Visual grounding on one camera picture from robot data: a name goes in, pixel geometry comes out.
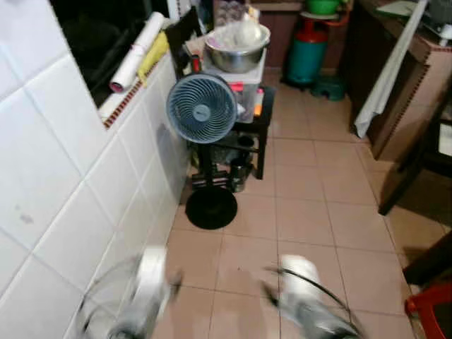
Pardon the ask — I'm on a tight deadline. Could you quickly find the brown wooden cabinet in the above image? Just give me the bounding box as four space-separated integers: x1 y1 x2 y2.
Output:
338 0 452 162

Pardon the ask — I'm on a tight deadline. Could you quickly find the white hanging cloth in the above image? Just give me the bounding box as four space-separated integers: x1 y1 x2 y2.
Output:
354 0 429 139

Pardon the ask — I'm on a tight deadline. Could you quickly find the red plastic chair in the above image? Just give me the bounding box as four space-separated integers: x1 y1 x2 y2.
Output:
404 282 452 339

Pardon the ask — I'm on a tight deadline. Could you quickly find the small green plastic stool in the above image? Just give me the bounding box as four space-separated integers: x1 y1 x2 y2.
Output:
310 74 347 102

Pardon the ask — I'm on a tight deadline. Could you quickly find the teal gas cylinder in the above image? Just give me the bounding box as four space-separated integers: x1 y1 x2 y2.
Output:
285 17 330 88

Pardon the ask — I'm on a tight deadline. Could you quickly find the black side table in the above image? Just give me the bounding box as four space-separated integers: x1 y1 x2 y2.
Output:
188 83 277 193

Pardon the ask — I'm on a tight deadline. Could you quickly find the green plastic basin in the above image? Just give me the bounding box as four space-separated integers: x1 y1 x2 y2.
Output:
304 0 342 16

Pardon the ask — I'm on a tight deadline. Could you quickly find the white plastic storage box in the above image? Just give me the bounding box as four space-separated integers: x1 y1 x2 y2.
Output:
201 49 268 122

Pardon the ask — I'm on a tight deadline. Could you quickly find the large steel bowl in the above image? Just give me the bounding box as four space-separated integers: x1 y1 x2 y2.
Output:
204 21 272 74

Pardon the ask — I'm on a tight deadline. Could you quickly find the blue-grey standing fan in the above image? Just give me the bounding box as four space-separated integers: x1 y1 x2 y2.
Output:
166 72 239 231

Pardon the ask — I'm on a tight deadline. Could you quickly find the yellow cloth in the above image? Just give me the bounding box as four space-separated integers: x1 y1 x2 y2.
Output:
137 31 171 87

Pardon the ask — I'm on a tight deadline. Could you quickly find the white paper roll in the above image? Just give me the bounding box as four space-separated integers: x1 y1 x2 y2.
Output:
109 11 167 95

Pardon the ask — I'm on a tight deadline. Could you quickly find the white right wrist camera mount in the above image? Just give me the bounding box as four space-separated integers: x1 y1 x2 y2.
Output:
278 254 322 301

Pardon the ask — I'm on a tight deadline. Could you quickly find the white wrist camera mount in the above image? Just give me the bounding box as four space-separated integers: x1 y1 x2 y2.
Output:
136 246 170 319
278 254 322 301

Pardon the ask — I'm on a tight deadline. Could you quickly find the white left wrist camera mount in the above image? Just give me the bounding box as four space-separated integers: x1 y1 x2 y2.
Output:
136 246 170 319

